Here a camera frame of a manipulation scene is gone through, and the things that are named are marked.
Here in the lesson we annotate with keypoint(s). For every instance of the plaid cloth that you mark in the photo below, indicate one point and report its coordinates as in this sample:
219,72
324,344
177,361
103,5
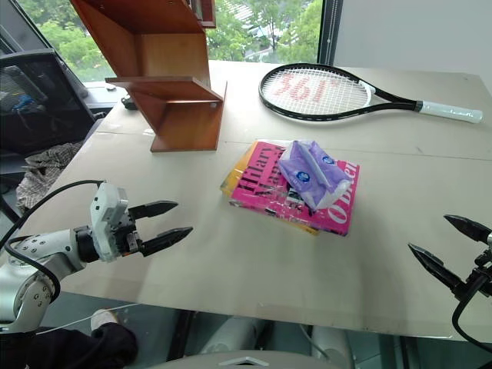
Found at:
42,169

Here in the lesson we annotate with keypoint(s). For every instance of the yellow book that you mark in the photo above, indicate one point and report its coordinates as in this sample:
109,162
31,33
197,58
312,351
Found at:
235,169

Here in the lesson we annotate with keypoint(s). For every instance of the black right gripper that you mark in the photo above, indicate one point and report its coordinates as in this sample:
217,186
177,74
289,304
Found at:
482,280

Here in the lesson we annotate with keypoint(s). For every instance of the purple tissue pack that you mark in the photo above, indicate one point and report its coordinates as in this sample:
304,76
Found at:
307,173

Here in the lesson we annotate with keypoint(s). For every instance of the pink hardcover book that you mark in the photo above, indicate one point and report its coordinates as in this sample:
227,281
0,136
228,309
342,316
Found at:
265,188

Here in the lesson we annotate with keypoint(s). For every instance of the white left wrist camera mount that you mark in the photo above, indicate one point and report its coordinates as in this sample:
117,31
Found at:
105,215

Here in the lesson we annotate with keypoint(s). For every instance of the white gloved person hand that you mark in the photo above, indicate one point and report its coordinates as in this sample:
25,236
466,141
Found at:
104,319

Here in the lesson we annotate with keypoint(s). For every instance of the black and white tennis racket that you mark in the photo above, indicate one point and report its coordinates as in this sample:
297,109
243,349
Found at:
396,100

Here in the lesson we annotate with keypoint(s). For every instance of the black office chair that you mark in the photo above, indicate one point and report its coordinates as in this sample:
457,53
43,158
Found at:
46,115

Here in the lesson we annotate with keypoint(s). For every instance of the silver robot body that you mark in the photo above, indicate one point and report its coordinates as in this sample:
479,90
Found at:
246,342

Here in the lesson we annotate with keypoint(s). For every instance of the black person sleeve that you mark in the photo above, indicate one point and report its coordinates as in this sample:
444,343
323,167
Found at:
77,350

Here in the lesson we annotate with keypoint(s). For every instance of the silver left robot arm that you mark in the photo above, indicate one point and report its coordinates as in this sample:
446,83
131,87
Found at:
46,246

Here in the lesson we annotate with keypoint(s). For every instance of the small black object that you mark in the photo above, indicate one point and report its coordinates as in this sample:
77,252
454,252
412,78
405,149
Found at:
128,103

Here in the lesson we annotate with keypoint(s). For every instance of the dark window frame post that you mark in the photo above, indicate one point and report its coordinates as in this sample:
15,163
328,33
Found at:
330,30

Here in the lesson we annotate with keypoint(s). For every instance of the wooden shelf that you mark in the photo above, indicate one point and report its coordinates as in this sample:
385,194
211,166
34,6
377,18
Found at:
180,123

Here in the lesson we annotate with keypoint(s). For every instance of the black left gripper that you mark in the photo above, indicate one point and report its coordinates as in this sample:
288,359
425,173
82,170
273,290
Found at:
128,236

